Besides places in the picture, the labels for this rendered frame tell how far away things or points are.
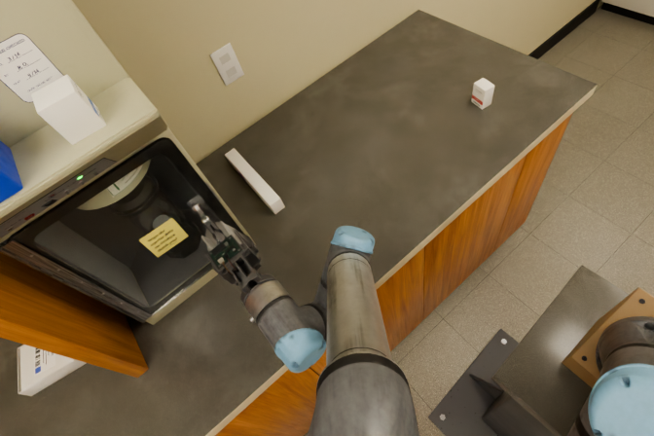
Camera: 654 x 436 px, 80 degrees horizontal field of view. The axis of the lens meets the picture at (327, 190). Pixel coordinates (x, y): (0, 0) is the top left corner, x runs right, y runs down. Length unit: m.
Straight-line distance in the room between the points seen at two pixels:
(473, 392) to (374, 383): 1.45
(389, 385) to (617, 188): 2.11
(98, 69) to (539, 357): 0.93
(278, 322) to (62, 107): 0.44
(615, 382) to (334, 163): 0.81
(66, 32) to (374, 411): 0.58
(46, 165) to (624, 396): 0.78
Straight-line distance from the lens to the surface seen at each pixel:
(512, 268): 2.04
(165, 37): 1.16
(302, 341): 0.66
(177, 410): 1.02
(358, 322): 0.48
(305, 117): 1.31
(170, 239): 0.89
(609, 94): 2.86
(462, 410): 1.83
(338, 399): 0.39
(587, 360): 0.88
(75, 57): 0.66
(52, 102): 0.59
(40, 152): 0.65
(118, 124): 0.60
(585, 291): 1.01
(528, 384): 0.92
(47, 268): 0.85
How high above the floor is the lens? 1.82
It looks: 54 degrees down
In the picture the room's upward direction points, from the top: 19 degrees counter-clockwise
